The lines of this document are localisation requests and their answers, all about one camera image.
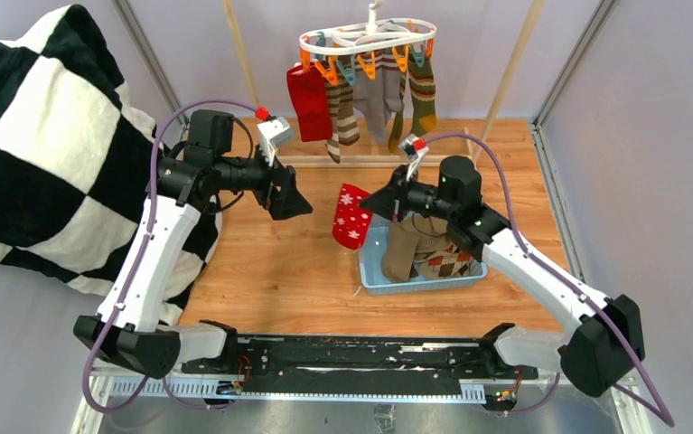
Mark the black white checkered blanket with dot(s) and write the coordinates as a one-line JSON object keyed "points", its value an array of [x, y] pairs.
{"points": [[74, 154]]}

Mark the wooden clothes rack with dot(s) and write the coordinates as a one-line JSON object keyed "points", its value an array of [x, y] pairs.
{"points": [[513, 63]]}

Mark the brown striped sock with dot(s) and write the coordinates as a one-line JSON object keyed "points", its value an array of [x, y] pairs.
{"points": [[345, 129]]}

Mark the red patterned sock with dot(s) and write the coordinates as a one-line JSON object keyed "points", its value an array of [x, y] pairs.
{"points": [[351, 222]]}

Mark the light blue plastic basket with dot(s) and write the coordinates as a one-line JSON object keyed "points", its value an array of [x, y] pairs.
{"points": [[376, 284]]}

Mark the tan brown sock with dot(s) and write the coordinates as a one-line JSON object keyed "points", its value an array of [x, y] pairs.
{"points": [[432, 235], [398, 264]]}

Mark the teal clothes peg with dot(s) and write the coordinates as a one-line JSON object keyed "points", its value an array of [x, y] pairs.
{"points": [[346, 67]]}

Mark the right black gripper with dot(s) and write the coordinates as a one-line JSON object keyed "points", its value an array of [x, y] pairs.
{"points": [[392, 201]]}

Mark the orange clothes peg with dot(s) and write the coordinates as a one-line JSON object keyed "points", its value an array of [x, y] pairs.
{"points": [[329, 70]]}

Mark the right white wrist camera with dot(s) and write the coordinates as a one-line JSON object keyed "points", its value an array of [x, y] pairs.
{"points": [[415, 149]]}

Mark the yellow clothes peg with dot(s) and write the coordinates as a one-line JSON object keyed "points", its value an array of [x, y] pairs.
{"points": [[367, 61]]}

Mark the green striped sock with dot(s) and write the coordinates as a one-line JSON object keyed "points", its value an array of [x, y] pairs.
{"points": [[422, 92], [398, 121]]}

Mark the grey sock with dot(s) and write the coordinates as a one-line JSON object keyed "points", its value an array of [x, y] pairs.
{"points": [[377, 99]]}

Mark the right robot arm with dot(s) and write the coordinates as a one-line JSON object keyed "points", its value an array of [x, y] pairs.
{"points": [[601, 338]]}

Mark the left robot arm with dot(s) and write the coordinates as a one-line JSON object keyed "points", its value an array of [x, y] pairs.
{"points": [[126, 330]]}

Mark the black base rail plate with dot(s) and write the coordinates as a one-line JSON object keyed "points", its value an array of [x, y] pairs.
{"points": [[342, 366]]}

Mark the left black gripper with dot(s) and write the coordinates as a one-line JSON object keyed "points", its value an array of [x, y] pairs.
{"points": [[288, 201]]}

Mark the white round clip hanger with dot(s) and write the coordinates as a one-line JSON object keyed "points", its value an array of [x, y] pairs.
{"points": [[373, 35]]}

